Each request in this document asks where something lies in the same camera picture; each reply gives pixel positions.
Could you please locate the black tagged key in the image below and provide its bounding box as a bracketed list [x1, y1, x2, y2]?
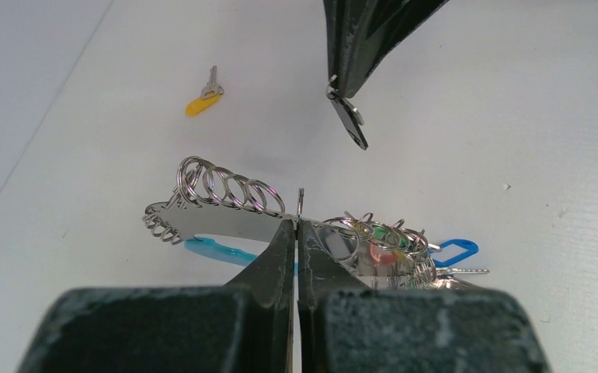
[326, 75, 368, 150]

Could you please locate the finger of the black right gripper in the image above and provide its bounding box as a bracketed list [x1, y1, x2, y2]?
[323, 0, 377, 98]
[353, 0, 447, 94]

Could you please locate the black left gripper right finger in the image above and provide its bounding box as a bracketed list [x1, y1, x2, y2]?
[297, 222, 551, 372]

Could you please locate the blue tagged key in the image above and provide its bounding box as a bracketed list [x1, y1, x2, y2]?
[429, 239, 490, 277]

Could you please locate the green tagged key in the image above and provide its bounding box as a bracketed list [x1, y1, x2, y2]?
[371, 227, 409, 249]

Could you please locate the yellow tagged key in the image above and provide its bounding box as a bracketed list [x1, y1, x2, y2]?
[185, 65, 224, 117]

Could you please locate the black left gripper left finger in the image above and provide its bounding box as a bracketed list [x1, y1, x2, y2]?
[19, 220, 296, 372]

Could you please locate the red tagged key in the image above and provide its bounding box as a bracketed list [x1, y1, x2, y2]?
[369, 245, 402, 266]

